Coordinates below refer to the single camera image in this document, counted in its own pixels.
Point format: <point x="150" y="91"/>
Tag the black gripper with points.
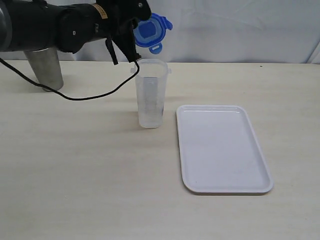
<point x="122" y="17"/>

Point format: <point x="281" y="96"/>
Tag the blue plastic lid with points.
<point x="150" y="33"/>

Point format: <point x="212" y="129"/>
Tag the stainless steel cup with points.
<point x="46" y="67"/>

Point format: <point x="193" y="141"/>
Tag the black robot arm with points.
<point x="37" y="25"/>

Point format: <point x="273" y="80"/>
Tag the clear plastic tall container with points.
<point x="150" y="84"/>

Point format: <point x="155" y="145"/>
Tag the white rectangular tray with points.
<point x="219" y="151"/>

